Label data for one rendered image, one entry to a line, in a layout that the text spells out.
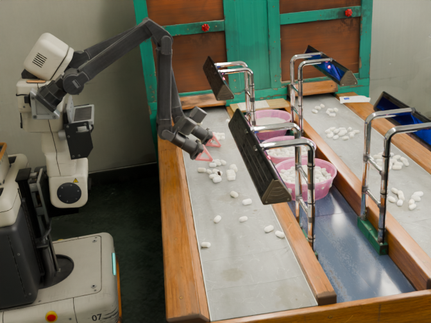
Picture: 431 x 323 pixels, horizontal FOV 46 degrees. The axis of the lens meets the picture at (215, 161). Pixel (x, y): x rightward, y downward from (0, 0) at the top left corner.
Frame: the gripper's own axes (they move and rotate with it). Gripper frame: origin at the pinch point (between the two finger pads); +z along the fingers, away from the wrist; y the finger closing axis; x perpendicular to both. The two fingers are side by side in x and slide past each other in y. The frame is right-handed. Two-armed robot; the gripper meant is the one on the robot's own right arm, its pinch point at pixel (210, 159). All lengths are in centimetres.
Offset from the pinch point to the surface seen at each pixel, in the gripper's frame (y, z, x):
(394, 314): -95, 39, -16
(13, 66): 161, -103, 63
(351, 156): 1, 53, -36
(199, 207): -28.1, -1.2, 11.0
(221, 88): 10.2, -12.3, -27.0
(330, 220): -40, 40, -16
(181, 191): -17.3, -7.6, 13.1
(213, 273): -72, -1, 11
